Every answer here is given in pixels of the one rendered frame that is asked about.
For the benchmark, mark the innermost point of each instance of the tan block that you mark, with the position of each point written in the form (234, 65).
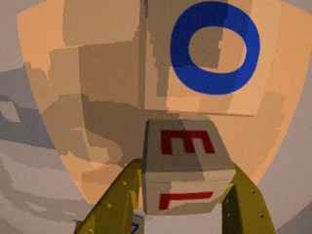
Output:
(185, 167)
(77, 225)
(208, 57)
(137, 225)

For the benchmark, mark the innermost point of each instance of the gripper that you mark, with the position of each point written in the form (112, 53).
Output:
(243, 207)

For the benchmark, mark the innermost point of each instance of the orange flat mat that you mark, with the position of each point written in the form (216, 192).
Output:
(81, 59)

